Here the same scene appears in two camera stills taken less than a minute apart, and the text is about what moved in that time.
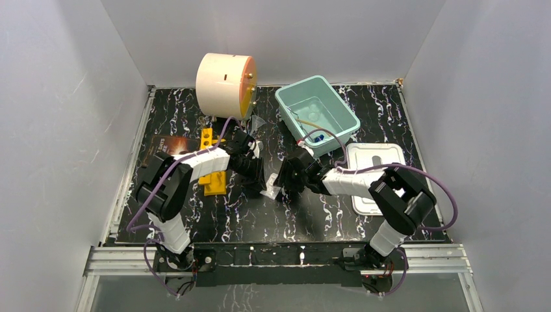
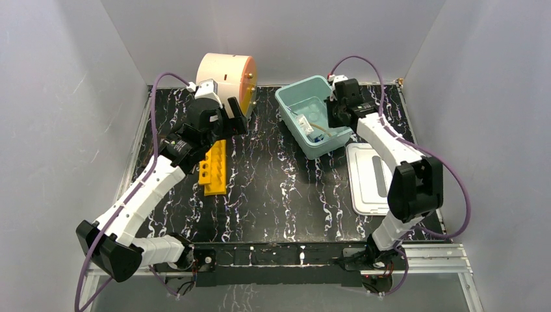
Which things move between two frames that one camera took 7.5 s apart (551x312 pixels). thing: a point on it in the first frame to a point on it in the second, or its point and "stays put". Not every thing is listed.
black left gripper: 253,171 to 230,119
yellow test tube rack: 216,183 stays put
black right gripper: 286,170 to 331,122
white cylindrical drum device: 226,85 stays put
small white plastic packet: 271,190 to 305,125
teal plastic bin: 317,115 stays put
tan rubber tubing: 312,125 stays put
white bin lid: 365,155 stays put
